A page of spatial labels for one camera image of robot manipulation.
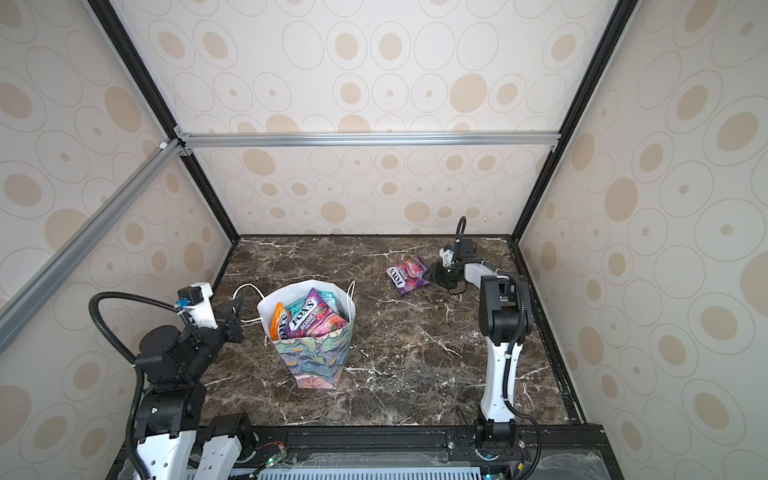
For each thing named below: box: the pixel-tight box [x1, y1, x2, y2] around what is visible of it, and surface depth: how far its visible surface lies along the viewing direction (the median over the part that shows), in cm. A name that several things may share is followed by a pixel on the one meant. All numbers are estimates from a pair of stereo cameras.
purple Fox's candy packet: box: [385, 256, 431, 296], surface depth 106 cm
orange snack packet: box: [270, 302, 291, 342], surface depth 76 cm
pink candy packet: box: [284, 288, 349, 339], surface depth 75 cm
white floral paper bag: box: [312, 280, 356, 390], surface depth 73 cm
